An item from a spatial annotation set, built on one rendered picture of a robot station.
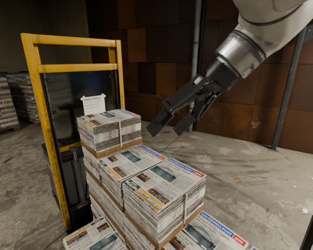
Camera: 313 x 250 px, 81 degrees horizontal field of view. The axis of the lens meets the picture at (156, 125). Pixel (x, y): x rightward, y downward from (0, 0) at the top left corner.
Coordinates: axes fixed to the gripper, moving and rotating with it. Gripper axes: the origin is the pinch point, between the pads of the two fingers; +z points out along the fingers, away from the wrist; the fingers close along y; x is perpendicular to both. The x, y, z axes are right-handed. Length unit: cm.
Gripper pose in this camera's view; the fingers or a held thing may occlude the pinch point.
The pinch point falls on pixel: (167, 129)
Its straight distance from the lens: 47.9
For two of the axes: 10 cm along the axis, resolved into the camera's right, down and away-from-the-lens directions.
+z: -6.3, 6.8, 3.7
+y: 5.4, 0.3, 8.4
